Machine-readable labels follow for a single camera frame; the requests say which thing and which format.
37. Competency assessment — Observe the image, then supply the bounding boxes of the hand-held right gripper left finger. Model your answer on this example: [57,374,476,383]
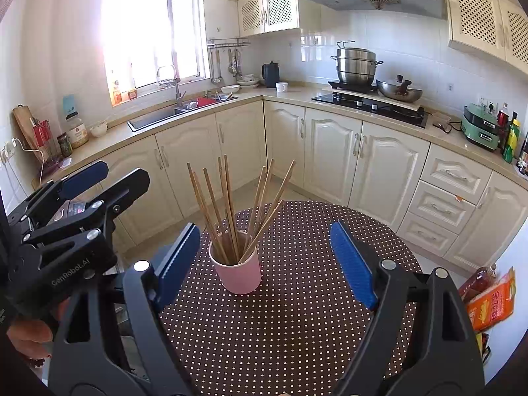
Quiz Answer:
[47,222,201,396]

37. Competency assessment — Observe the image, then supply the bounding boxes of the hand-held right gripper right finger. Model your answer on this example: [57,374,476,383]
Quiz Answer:
[329,220,485,396]

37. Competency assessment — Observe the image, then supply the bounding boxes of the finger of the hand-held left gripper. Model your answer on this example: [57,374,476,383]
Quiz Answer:
[6,161,110,225]
[22,168,150,256]

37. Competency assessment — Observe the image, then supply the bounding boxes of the pink cup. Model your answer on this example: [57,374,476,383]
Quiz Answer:
[208,231,262,295]

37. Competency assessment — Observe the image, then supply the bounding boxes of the bundle of wooden chopsticks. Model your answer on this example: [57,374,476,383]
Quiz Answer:
[187,154,297,265]

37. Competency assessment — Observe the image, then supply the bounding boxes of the hanging steel utensils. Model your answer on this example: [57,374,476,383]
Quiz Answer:
[228,49,243,77]

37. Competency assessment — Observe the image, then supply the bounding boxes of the person's left hand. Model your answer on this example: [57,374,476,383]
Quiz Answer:
[8,301,69,359]

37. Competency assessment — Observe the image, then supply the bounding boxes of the silver electric appliance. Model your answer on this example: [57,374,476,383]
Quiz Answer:
[51,200,89,223]

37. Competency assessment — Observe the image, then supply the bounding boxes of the small dark jar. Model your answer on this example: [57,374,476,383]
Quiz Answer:
[56,133,74,158]

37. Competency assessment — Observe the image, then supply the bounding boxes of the large jar with white label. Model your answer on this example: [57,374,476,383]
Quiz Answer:
[65,111,89,149]

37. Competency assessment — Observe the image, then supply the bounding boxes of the steel kitchen sink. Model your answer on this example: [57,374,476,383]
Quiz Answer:
[126,95,239,133]

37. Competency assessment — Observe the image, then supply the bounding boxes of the wooden cutting board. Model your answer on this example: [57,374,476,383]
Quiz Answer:
[12,105,44,163]

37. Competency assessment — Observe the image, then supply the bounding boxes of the round polka-dot table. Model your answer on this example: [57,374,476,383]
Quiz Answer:
[159,201,423,396]

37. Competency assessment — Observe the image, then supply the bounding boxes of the steel faucet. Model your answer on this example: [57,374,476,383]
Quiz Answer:
[156,65,186,110]

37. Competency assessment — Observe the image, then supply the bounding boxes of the cooking oil bottle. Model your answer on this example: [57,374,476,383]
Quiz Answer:
[458,264,498,302]

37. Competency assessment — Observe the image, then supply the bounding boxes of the orange food packet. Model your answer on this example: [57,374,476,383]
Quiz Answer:
[466,268,517,333]

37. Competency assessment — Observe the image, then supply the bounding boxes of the hanging steel ladle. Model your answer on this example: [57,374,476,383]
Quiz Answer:
[210,49,224,84]

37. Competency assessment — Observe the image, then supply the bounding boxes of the black cooktop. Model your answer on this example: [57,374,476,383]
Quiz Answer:
[311,80,430,129]

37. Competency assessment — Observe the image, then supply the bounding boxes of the kitchen window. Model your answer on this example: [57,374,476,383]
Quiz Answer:
[101,0,212,108]

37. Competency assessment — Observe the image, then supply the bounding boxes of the pale board under pots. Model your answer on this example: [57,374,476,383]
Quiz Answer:
[328,86,425,112]

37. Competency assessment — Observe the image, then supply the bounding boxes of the beige kitchen countertop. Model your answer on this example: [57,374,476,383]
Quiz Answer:
[31,80,528,184]

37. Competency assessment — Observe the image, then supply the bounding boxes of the steel wok with lid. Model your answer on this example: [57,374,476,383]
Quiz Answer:
[376,75,424,103]

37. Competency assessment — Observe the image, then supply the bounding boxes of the green electric cooker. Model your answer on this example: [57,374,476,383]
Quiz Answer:
[461,104,501,151]

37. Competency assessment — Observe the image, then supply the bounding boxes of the black electric kettle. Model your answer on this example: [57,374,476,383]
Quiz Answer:
[262,61,281,88]

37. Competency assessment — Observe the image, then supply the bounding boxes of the stainless steel steamer pot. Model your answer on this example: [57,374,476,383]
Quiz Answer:
[330,41,384,86]

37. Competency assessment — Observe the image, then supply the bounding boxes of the yellow green bottle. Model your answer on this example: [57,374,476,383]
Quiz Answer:
[502,112,521,163]

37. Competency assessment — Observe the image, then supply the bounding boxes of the dark bottle with red cap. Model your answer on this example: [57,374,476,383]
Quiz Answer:
[497,109,509,149]

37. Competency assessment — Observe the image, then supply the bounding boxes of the dark sauce bottle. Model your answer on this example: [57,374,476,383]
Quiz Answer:
[515,132,528,174]

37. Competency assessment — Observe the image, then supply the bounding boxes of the small lattice door cabinet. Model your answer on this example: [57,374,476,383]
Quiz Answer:
[237,0,301,39]

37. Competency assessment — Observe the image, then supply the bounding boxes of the wide lattice door cabinet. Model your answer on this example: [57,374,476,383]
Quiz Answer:
[441,0,528,76]

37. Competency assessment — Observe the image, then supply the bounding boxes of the white charger cable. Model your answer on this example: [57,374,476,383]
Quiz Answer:
[18,140,46,186]

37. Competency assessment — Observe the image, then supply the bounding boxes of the red wire rack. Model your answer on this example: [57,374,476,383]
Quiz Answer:
[31,119,62,170]

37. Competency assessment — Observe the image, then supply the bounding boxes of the wall socket with white charger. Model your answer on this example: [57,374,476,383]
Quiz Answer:
[0,138,25,161]

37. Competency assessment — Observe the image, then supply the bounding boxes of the black cable on counter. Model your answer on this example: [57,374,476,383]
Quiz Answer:
[431,119,463,133]

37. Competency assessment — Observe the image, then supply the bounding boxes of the wall utensil rail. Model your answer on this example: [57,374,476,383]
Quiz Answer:
[207,37,251,49]

